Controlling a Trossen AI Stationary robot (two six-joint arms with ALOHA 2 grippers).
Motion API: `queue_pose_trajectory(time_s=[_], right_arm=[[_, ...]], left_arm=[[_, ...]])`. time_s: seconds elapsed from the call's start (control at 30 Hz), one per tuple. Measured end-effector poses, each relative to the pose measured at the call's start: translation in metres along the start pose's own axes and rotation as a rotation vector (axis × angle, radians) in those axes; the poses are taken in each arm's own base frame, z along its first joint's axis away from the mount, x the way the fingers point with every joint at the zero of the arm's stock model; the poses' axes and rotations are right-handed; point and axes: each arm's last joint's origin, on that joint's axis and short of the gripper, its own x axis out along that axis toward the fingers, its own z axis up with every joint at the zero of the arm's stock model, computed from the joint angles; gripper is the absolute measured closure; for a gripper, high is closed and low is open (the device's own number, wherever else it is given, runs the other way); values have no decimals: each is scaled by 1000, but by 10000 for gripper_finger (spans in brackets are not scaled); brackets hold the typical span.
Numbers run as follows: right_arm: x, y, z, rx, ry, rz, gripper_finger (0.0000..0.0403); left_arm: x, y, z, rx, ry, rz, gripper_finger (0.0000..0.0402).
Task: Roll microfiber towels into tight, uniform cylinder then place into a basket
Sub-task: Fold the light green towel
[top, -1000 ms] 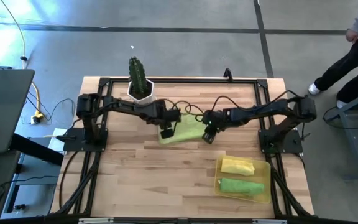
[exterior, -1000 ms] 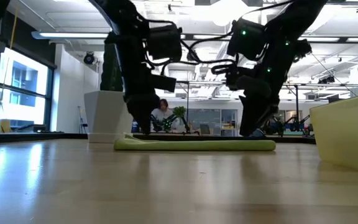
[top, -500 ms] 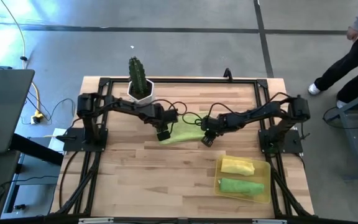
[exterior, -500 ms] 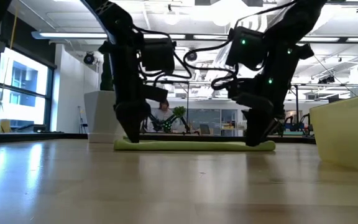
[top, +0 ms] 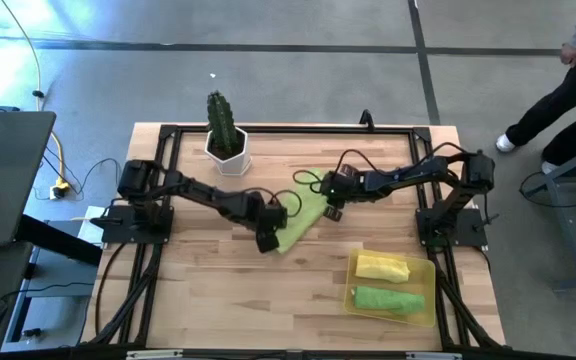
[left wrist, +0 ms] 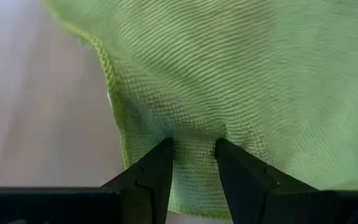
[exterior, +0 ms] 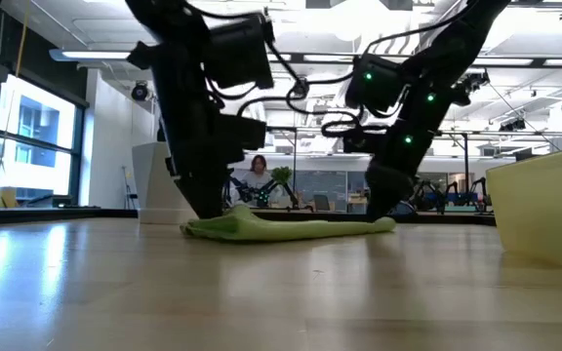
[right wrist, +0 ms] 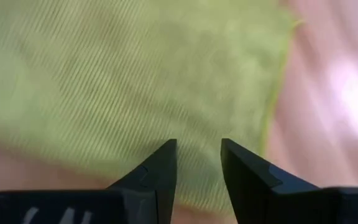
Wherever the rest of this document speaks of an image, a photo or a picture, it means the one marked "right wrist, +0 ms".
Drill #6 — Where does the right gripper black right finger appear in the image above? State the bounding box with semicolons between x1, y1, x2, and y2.
221;139;358;224

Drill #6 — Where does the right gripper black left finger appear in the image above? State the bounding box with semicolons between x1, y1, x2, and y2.
0;139;177;224

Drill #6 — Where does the light green microfiber towel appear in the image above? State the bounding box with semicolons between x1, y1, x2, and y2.
0;0;304;215

